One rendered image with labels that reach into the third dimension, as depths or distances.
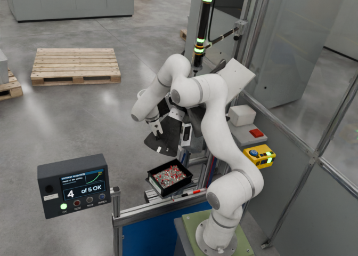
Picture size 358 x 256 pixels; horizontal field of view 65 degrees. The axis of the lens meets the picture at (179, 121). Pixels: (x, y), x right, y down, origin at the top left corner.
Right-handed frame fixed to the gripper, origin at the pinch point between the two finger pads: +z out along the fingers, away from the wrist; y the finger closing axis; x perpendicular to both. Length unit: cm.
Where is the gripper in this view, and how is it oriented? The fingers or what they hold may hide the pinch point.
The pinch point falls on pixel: (157, 136)
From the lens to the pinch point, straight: 162.1
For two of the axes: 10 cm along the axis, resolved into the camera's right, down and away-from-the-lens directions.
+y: -4.0, -5.8, 7.1
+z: 1.5, 7.2, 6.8
